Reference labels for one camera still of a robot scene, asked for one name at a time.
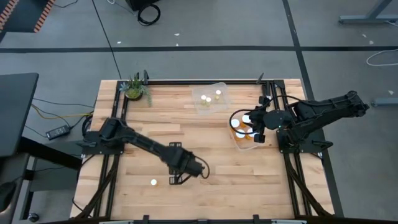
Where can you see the black power adapter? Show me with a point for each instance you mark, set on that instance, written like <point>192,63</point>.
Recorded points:
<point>57,132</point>

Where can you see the black desk top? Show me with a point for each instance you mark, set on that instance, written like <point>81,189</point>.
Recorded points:
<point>15,109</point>

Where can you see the black desk crossbeam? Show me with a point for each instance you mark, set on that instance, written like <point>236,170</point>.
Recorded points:
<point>46,152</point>

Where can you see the grey metal desk leg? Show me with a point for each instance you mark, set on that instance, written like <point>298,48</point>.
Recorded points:
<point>357,19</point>

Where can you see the clear plastic bin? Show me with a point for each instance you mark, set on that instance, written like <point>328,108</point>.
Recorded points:
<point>211,88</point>
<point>248,145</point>

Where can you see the small white-capped pill bottle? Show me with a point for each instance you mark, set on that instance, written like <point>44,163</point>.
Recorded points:
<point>203,97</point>
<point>153,182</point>
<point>208,99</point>
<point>218,92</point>

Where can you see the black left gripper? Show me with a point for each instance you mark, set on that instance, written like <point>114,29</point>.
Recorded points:
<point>189,166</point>

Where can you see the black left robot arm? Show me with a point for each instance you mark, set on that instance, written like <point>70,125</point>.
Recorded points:
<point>140,141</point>

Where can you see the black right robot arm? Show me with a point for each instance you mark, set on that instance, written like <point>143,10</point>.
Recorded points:
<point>326,107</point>

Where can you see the black aluminium table frame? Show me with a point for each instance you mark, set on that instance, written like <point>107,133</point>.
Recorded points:
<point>202,82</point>

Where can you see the black equipment box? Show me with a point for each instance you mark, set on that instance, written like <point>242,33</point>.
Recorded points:
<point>136,3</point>

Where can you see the small potted green succulent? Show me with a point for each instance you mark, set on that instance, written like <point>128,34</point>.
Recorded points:
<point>133,91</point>

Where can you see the grey metal desk foot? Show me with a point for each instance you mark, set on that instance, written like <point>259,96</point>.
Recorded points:
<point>385,102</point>

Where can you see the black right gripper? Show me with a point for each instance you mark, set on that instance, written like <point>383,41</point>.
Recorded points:
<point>256,121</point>

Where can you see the silver aluminium extrusion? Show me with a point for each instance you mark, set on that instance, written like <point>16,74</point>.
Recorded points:
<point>116,222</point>
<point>289,221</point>

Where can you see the black mat orange striped edge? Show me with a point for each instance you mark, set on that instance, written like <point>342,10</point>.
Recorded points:
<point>21,14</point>

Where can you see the black caster wheel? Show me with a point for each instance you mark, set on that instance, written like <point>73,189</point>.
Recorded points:
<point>33,217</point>

